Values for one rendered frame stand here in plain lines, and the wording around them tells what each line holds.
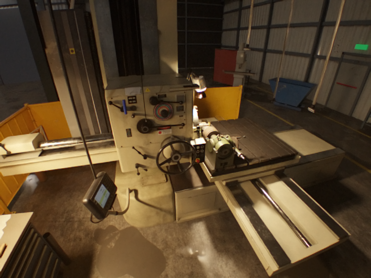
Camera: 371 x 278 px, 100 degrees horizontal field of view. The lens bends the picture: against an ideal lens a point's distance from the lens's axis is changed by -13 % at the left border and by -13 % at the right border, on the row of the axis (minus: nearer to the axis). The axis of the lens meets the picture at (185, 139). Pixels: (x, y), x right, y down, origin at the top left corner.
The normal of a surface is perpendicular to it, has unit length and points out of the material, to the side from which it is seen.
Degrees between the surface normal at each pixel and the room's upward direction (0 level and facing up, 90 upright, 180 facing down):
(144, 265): 0
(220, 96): 90
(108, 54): 90
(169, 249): 0
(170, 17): 90
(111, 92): 45
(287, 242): 0
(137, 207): 90
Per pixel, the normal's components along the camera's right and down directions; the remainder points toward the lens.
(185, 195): 0.26, 0.48
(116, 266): 0.00, -0.87
